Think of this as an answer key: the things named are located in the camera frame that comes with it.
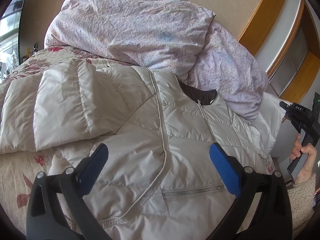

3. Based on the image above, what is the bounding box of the beige quilted down jacket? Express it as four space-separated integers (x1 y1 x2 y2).
1 59 274 239

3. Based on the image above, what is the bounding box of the fuzzy beige sleeve forearm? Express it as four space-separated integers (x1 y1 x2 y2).
288 174 316 239

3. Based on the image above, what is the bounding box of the person's right hand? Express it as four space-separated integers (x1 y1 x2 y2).
289 133 318 184

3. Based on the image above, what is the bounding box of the floral red cream bedsheet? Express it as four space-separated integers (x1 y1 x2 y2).
1 46 129 235

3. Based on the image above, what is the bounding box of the wooden white headboard shelf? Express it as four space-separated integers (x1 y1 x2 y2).
238 0 319 103

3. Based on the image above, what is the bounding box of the pale purple crinkled duvet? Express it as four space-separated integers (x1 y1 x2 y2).
44 0 268 121

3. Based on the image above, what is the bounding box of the window with clutter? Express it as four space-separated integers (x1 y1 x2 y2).
1 0 25 81

